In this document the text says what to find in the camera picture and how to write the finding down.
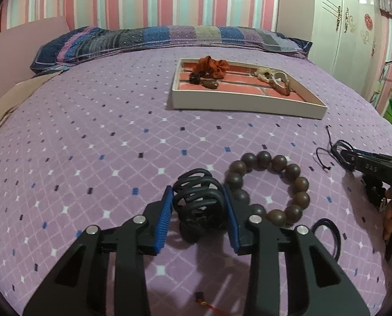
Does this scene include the black plastic hair claw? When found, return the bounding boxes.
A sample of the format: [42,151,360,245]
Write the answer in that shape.
[172,168,227,244]

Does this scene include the white decorated wardrobe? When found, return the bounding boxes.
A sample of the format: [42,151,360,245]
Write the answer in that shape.
[309,0,376,95]

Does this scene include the cream shell bracelet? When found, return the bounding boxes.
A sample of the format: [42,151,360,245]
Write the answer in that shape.
[254,66,294,97]

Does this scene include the orange fabric scrunchie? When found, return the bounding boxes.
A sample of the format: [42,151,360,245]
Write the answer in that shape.
[193,56,229,79]

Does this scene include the white jewelry tray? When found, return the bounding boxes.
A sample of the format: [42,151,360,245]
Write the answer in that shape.
[169,58,327,120]

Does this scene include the black elastic hair tie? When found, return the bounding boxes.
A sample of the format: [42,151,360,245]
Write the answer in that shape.
[311,218,342,264]

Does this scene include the beige folded blanket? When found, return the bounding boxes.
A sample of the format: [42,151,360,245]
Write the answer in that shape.
[0,71,62,128]

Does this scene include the patchwork blue purple pillow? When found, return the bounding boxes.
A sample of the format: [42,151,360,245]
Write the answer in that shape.
[30,26,313,74]

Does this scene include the small dark hair clip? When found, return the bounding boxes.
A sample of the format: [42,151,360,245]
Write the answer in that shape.
[189,72,219,90]

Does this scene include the purple diamond pattern bedspread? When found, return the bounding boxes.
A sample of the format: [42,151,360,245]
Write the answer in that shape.
[0,47,392,314]

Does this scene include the red string charm bracelet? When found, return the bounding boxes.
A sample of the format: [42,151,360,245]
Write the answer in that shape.
[194,291,232,315]

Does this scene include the pink headboard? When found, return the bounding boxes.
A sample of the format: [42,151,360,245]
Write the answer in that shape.
[0,16,70,98]

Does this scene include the brown wooden bead bracelet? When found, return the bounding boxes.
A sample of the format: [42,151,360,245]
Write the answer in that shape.
[224,150,311,228]

